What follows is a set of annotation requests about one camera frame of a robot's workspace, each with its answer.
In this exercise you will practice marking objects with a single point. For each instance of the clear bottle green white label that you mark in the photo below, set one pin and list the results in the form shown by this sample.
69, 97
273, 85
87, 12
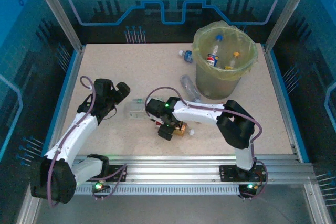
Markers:
138, 100

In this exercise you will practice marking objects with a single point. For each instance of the red gold label bottle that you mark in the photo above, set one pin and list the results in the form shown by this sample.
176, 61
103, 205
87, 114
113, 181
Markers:
183, 129

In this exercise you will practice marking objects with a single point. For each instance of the clear rectangular plastic bottle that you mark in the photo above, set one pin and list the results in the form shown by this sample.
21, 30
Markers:
135, 111

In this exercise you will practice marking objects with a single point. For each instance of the clear ribbed unlabelled bottle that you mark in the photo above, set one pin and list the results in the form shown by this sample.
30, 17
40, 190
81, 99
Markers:
189, 86

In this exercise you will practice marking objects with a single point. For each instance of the small blue label water bottle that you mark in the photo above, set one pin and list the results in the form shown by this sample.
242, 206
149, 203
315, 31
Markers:
187, 56

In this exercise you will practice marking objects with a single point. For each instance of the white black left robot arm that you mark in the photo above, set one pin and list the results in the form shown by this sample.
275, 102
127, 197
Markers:
76, 132

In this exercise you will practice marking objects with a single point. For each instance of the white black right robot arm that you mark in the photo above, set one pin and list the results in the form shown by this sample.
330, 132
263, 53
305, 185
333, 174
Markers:
199, 115

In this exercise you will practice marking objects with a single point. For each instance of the translucent grey mesh bin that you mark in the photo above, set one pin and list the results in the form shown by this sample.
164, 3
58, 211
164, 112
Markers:
215, 89

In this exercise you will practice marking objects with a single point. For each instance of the yellow-lined trash bin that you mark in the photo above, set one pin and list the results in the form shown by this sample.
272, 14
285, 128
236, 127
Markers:
242, 48

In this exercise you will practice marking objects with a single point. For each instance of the small board with green light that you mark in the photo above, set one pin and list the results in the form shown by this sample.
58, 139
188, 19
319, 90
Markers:
249, 186
98, 186

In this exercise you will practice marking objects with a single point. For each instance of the aluminium mounting rail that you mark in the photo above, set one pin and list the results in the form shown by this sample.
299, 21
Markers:
170, 166

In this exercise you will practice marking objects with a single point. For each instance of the aluminium side rail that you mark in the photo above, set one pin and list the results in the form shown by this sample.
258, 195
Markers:
279, 95
68, 87

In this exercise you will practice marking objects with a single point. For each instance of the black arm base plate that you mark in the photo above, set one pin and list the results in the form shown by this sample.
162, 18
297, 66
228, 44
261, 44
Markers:
228, 174
111, 171

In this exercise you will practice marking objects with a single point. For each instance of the aluminium frame post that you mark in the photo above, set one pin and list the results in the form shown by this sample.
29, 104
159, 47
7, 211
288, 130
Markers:
58, 11
288, 11

